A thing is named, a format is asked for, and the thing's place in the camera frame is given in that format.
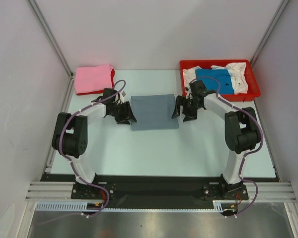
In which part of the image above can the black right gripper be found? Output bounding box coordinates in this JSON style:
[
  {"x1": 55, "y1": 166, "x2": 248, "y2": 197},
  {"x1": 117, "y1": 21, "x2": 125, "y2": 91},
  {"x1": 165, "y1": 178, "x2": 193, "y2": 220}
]
[{"x1": 172, "y1": 95, "x2": 202, "y2": 121}]

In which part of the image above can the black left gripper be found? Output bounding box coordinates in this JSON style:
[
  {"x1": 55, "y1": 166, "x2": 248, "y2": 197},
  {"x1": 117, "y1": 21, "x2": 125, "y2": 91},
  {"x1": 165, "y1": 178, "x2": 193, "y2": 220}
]
[{"x1": 109, "y1": 101, "x2": 136, "y2": 124}]

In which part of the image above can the grey polo shirt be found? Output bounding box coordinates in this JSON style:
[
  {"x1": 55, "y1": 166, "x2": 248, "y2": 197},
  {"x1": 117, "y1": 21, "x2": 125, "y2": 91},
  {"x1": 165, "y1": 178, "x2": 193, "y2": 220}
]
[{"x1": 131, "y1": 94, "x2": 179, "y2": 131}]

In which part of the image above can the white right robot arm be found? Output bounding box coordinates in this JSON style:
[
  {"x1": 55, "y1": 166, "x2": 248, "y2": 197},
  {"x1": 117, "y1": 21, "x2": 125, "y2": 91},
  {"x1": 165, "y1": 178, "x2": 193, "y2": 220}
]
[{"x1": 172, "y1": 80, "x2": 263, "y2": 199}]

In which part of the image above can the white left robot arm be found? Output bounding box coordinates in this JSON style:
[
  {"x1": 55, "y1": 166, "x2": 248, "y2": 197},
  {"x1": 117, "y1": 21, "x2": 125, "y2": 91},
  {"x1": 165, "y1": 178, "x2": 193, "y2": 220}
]
[{"x1": 52, "y1": 88, "x2": 137, "y2": 198}]

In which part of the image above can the folded red t-shirt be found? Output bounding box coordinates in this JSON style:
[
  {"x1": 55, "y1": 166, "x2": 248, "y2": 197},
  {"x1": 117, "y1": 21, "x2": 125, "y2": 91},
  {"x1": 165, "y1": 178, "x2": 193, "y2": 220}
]
[{"x1": 75, "y1": 69, "x2": 115, "y2": 96}]

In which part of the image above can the folded pink t-shirt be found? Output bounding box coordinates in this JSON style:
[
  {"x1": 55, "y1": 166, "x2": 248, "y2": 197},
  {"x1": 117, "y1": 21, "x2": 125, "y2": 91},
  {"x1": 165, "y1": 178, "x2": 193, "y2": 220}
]
[{"x1": 74, "y1": 64, "x2": 113, "y2": 94}]

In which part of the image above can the blue t-shirt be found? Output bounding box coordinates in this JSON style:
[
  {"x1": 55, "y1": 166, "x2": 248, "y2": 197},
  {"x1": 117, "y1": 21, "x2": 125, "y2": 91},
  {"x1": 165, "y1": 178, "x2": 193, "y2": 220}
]
[{"x1": 195, "y1": 69, "x2": 234, "y2": 95}]

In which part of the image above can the white t-shirt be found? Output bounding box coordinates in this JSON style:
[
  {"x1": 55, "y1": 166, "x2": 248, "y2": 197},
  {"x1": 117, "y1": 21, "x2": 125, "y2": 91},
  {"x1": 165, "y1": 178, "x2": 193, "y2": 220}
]
[{"x1": 182, "y1": 62, "x2": 248, "y2": 95}]

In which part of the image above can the red plastic bin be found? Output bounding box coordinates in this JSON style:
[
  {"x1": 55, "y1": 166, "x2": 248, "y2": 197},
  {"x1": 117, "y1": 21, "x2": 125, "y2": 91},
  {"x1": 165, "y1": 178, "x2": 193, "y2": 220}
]
[{"x1": 180, "y1": 59, "x2": 261, "y2": 102}]

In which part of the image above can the black mounting base plate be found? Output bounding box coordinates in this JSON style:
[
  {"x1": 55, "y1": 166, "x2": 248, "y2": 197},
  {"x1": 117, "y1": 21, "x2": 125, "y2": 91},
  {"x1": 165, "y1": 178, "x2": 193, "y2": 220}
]
[{"x1": 40, "y1": 174, "x2": 279, "y2": 209}]

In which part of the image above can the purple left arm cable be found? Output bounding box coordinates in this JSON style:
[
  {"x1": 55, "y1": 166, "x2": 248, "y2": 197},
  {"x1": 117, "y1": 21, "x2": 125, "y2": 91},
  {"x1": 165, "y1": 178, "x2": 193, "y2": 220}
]
[{"x1": 37, "y1": 79, "x2": 127, "y2": 225}]

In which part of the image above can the left aluminium corner post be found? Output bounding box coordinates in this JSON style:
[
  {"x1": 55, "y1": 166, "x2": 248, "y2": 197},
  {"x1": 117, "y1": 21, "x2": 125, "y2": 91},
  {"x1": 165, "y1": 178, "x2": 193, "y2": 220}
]
[{"x1": 26, "y1": 0, "x2": 73, "y2": 79}]

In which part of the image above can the aluminium corner post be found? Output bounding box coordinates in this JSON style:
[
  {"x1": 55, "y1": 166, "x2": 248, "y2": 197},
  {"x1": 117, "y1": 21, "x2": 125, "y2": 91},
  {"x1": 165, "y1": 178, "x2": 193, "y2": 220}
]
[
  {"x1": 250, "y1": 0, "x2": 292, "y2": 69},
  {"x1": 26, "y1": 0, "x2": 73, "y2": 79}
]

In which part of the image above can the white slotted cable duct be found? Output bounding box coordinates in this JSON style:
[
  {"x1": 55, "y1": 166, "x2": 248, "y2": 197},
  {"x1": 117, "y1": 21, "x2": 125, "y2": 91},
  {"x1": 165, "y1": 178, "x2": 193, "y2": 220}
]
[{"x1": 36, "y1": 198, "x2": 223, "y2": 213}]

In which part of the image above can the aluminium frame rail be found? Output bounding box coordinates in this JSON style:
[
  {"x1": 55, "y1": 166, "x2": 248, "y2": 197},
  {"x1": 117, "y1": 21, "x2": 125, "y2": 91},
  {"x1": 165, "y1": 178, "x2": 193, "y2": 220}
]
[{"x1": 25, "y1": 181, "x2": 297, "y2": 203}]

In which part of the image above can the right aluminium corner post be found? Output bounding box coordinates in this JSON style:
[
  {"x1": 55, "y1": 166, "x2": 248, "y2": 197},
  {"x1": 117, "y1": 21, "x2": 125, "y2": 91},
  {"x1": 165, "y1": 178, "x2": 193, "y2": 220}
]
[{"x1": 250, "y1": 0, "x2": 292, "y2": 69}]

